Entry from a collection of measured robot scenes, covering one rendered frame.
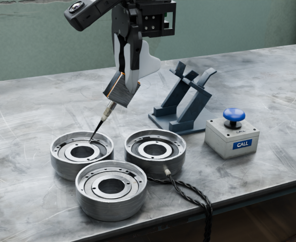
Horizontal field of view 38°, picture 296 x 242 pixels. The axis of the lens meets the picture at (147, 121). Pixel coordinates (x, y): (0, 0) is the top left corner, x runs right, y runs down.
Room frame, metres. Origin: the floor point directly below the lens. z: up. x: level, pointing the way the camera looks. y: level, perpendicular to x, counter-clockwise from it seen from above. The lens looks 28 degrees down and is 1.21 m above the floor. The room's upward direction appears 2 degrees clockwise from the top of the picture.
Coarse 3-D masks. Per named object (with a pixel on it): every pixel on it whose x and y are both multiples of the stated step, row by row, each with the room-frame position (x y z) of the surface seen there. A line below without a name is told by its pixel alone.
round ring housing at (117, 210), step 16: (112, 160) 0.57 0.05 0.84; (80, 176) 0.53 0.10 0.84; (112, 176) 0.55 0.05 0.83; (144, 176) 0.53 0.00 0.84; (80, 192) 0.49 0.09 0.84; (96, 192) 0.50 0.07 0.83; (112, 192) 0.54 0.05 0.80; (128, 192) 0.51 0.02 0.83; (144, 192) 0.50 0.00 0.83; (96, 208) 0.47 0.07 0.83; (112, 208) 0.47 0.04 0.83; (128, 208) 0.48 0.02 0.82
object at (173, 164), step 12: (144, 132) 0.67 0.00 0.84; (156, 132) 0.68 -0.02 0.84; (168, 132) 0.67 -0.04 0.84; (132, 144) 0.64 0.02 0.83; (144, 144) 0.64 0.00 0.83; (156, 144) 0.65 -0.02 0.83; (180, 144) 0.65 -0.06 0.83; (132, 156) 0.59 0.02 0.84; (144, 156) 0.61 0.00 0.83; (156, 156) 0.61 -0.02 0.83; (180, 156) 0.60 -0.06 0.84; (144, 168) 0.58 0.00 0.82; (156, 168) 0.58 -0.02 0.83; (168, 168) 0.58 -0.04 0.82
